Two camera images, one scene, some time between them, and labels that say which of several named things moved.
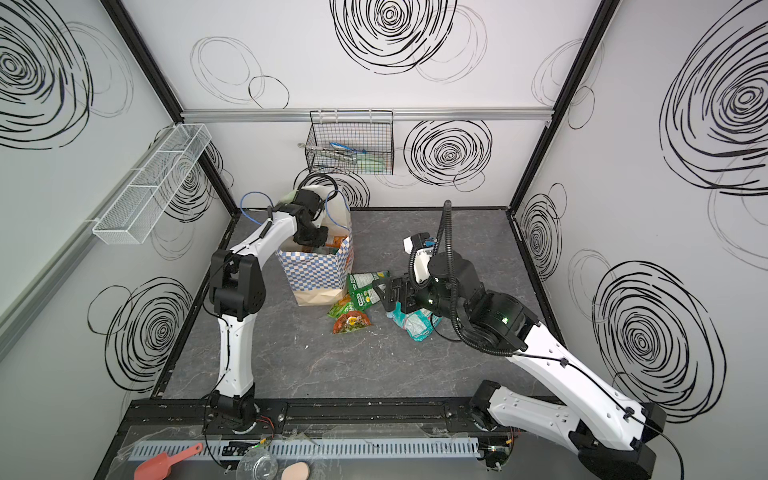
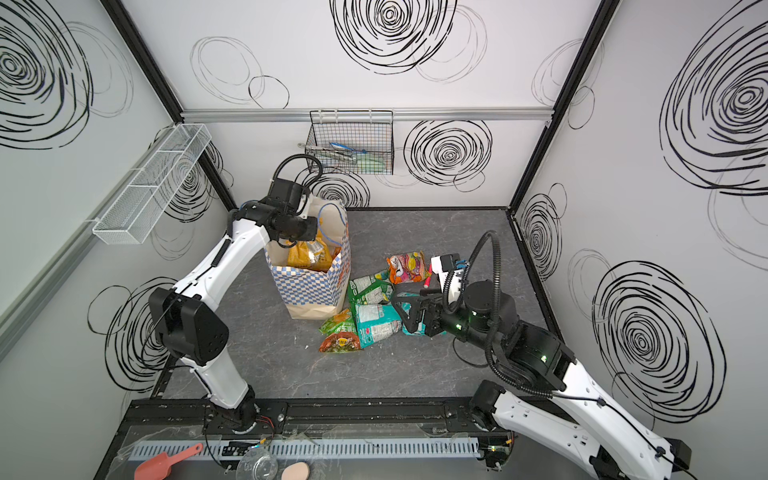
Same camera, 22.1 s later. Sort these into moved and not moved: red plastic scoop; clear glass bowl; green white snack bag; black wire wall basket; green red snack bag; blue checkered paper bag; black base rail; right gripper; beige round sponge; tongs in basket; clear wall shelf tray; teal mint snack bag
Moved: green red snack bag; teal mint snack bag; right gripper; blue checkered paper bag
Not moved: clear wall shelf tray; black wire wall basket; red plastic scoop; beige round sponge; green white snack bag; tongs in basket; clear glass bowl; black base rail
